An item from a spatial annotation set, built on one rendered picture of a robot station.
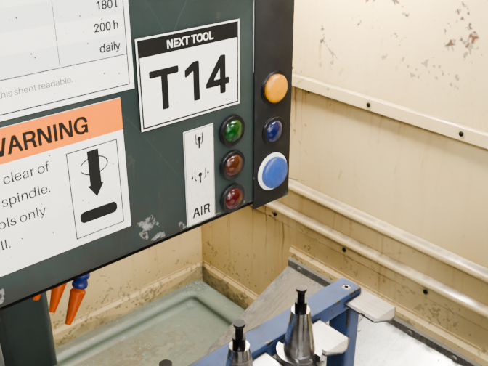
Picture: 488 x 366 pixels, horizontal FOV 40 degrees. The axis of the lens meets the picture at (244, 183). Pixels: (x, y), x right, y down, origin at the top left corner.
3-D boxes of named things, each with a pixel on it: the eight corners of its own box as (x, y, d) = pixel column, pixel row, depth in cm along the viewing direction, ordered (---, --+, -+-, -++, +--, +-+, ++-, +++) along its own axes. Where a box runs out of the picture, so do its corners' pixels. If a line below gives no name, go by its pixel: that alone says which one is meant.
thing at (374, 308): (401, 313, 103) (402, 309, 102) (380, 328, 99) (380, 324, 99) (366, 293, 107) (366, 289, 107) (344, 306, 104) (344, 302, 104)
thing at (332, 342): (355, 345, 96) (356, 340, 96) (330, 362, 93) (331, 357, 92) (319, 322, 101) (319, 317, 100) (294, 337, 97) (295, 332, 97)
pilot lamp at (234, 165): (245, 174, 59) (245, 151, 58) (226, 181, 57) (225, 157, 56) (240, 172, 59) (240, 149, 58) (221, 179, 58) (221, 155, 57)
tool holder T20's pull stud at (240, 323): (237, 339, 84) (237, 316, 83) (248, 344, 83) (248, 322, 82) (229, 346, 83) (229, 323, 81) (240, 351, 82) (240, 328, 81)
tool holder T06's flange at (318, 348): (296, 342, 98) (297, 328, 97) (330, 362, 94) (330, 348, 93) (267, 363, 94) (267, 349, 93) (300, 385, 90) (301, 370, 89)
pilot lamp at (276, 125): (284, 140, 61) (285, 117, 60) (266, 146, 59) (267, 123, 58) (279, 138, 61) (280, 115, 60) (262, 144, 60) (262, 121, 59)
